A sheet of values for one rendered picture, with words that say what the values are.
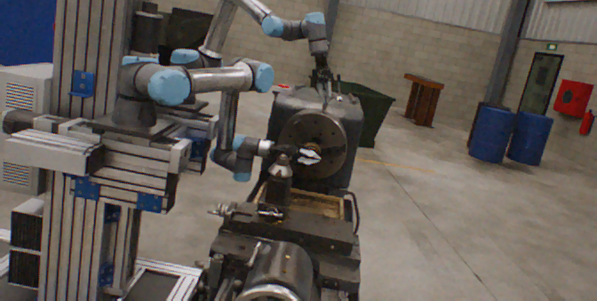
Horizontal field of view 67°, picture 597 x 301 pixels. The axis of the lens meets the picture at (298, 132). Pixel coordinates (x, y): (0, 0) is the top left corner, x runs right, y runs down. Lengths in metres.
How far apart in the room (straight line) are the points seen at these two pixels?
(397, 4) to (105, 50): 10.99
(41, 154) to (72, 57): 0.43
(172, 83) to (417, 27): 11.32
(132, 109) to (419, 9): 11.40
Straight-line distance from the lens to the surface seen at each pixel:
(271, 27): 1.73
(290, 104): 2.16
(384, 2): 12.37
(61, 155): 1.60
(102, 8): 1.84
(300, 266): 0.92
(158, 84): 1.46
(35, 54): 7.04
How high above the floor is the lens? 1.59
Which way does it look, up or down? 13 degrees down
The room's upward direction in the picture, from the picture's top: 11 degrees clockwise
